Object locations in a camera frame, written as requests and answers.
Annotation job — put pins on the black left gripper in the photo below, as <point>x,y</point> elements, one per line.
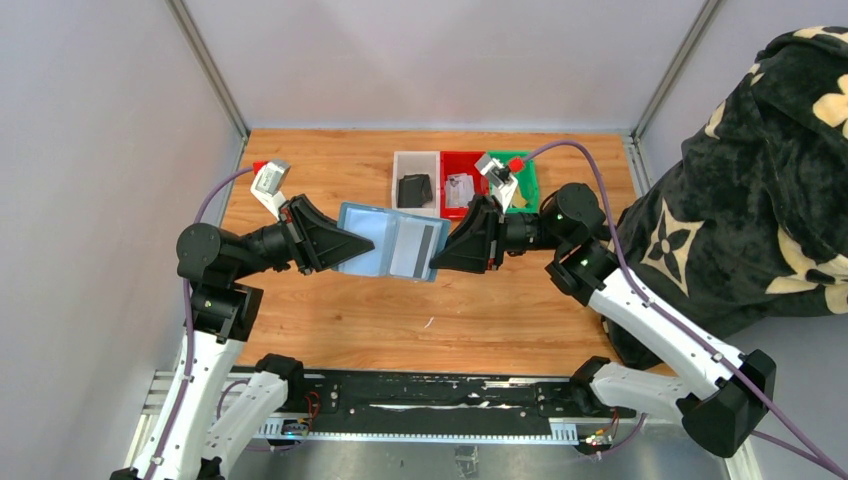
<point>295,236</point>

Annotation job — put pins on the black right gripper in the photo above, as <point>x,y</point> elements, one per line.
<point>496,234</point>

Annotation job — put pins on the white magnetic stripe card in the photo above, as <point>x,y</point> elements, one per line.
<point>416,242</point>

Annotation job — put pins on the blue card holder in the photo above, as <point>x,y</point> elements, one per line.
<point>380,225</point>

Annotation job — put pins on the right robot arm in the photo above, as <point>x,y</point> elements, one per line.
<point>719,395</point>

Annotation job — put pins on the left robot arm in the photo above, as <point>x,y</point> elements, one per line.
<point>187,442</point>

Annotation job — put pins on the white card in red bin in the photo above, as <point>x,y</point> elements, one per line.
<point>459,190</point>

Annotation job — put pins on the cards in green bin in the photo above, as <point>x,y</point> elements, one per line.
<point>520,203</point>

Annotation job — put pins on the black wallet in white bin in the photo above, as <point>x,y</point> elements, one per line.
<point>414,191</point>

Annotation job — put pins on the red plastic bin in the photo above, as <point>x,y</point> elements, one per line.
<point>454,163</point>

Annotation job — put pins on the green plastic bin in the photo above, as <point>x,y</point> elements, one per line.
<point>526,177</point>

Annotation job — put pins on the white plastic bin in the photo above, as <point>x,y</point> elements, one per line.
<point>418,162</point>

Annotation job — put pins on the black floral blanket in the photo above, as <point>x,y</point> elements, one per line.
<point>752,221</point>

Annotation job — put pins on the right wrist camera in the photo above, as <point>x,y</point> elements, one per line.
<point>501,176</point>

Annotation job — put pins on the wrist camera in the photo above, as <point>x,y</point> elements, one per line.
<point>501,176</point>
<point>266,187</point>

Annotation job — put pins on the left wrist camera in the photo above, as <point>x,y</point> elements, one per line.
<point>266,187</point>

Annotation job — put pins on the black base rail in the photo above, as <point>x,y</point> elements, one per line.
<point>426,405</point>

